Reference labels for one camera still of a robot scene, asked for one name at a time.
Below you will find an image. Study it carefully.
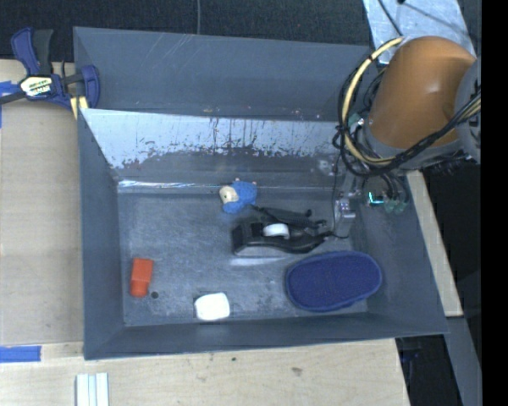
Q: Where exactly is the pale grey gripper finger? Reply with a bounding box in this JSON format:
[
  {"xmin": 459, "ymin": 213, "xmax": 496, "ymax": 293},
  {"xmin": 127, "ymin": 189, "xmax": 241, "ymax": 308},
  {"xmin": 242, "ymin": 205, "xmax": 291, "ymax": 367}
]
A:
[{"xmin": 334, "ymin": 199, "xmax": 357, "ymax": 239}]

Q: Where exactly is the blue oval cloth pad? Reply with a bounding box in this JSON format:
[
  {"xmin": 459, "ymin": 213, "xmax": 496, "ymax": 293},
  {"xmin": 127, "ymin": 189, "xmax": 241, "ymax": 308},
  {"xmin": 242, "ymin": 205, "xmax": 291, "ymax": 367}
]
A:
[{"xmin": 284, "ymin": 250, "xmax": 384, "ymax": 313}]

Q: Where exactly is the black tape dispenser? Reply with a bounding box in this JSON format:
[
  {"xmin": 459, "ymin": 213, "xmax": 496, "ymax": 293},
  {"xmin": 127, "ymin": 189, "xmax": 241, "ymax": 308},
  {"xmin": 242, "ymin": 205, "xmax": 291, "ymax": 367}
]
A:
[{"xmin": 229, "ymin": 206, "xmax": 336, "ymax": 257}]

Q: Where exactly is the blue toy animal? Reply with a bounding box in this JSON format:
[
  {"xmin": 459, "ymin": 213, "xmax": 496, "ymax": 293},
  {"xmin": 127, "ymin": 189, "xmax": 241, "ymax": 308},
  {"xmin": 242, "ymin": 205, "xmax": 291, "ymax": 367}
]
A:
[{"xmin": 218, "ymin": 178, "xmax": 259, "ymax": 216}]

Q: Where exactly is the white sponge block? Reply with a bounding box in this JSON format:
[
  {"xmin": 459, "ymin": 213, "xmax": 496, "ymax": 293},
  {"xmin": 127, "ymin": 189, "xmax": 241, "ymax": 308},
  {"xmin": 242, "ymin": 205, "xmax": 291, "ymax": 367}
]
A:
[{"xmin": 193, "ymin": 291, "xmax": 232, "ymax": 322}]

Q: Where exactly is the grey metal bin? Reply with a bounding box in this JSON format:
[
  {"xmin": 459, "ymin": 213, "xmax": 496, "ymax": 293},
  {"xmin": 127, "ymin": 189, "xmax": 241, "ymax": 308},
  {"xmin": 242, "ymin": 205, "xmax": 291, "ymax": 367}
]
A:
[{"xmin": 71, "ymin": 26, "xmax": 450, "ymax": 361}]

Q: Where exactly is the orange block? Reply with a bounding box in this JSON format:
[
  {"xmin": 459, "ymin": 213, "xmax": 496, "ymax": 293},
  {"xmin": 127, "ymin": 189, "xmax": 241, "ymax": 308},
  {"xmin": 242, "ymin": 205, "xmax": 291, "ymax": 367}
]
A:
[{"xmin": 129, "ymin": 257, "xmax": 155, "ymax": 299}]

